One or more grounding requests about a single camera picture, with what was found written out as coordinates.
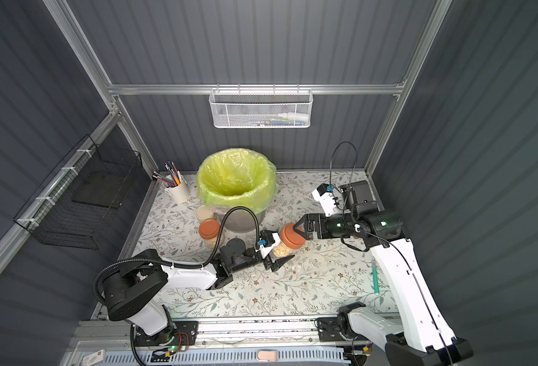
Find oatmeal jar with terracotta lid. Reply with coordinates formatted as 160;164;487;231
271;224;306;259

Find grey bin with green bag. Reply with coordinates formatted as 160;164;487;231
197;148;277;222

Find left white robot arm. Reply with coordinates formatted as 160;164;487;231
92;232;295;338

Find oatmeal jar with beige lid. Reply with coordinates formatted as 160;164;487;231
195;205;216;223

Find green pen on table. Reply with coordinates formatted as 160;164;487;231
371;265;380;294

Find white pen cup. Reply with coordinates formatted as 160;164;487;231
164;180;191;204

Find pens in cup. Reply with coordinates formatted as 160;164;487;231
151;161;182;188

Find white tube in basket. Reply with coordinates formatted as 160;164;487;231
278;112;311;123

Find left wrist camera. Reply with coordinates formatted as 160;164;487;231
258;230;281;259

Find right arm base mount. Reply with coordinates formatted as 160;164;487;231
314;317;349;343

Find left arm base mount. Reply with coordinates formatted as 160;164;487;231
133;321;200;347

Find white wire wall basket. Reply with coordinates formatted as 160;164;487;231
209;90;314;129

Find black wire side basket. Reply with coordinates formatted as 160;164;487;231
14;137;143;250

